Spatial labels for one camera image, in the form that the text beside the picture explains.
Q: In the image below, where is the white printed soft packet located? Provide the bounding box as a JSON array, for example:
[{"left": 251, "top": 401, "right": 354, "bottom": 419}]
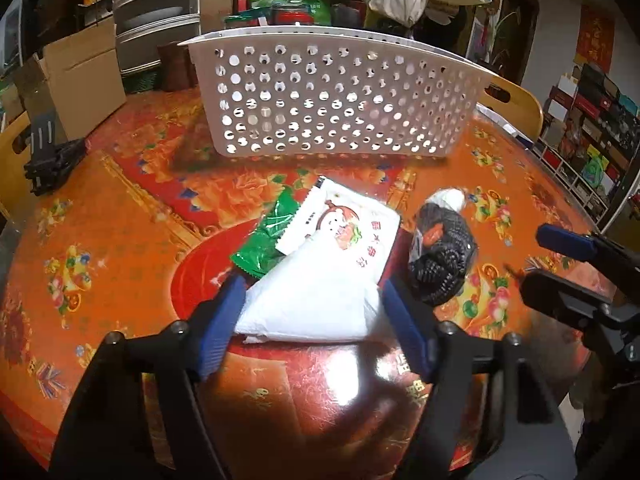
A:
[{"left": 234, "top": 175, "right": 402, "bottom": 345}]

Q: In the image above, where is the green foil packet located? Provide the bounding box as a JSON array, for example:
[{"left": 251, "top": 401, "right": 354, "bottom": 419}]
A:
[{"left": 229, "top": 194, "right": 300, "bottom": 279}]

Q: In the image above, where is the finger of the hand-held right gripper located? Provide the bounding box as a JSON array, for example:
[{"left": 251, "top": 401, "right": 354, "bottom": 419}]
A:
[
  {"left": 536, "top": 224, "right": 640, "bottom": 287},
  {"left": 520, "top": 269, "right": 623, "bottom": 332}
]

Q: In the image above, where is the red wall poster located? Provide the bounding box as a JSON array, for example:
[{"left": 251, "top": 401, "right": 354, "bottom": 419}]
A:
[{"left": 575, "top": 4, "right": 616, "bottom": 72}]

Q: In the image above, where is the red floral tablecloth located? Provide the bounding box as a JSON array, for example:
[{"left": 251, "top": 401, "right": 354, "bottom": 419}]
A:
[{"left": 0, "top": 85, "right": 621, "bottom": 480}]

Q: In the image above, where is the black folded stand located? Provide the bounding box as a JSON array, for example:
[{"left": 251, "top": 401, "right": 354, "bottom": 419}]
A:
[{"left": 23, "top": 112, "right": 89, "bottom": 197}]

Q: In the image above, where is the dark brown jar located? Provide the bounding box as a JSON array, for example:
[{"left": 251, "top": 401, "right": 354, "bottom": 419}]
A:
[{"left": 157, "top": 40, "right": 194, "bottom": 92}]

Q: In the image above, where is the brown cardboard box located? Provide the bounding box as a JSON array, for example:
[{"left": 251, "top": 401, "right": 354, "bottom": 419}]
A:
[{"left": 12, "top": 16, "right": 128, "bottom": 143}]

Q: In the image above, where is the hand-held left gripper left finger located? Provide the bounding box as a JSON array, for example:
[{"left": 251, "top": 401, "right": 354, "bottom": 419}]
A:
[{"left": 47, "top": 276, "right": 247, "bottom": 480}]

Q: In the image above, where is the stack of steel pots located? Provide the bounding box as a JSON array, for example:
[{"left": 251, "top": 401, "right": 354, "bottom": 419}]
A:
[{"left": 112, "top": 0, "right": 201, "bottom": 74}]

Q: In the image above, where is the shelf of assorted boxes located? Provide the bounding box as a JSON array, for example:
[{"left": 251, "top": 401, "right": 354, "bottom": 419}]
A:
[{"left": 532, "top": 62, "right": 640, "bottom": 222}]

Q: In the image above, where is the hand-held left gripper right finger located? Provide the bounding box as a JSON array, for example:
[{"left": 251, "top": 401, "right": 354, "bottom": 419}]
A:
[{"left": 381, "top": 276, "right": 576, "bottom": 480}]

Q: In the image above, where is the black knitted cloth in bag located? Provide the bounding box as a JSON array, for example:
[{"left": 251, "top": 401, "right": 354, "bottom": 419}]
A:
[{"left": 407, "top": 187, "right": 479, "bottom": 307}]

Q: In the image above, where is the white perforated plastic basket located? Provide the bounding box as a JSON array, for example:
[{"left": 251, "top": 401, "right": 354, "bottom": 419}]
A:
[{"left": 177, "top": 25, "right": 509, "bottom": 161}]

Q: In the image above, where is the small cardboard box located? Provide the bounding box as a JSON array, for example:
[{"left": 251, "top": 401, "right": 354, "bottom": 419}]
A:
[{"left": 199, "top": 0, "right": 236, "bottom": 34}]

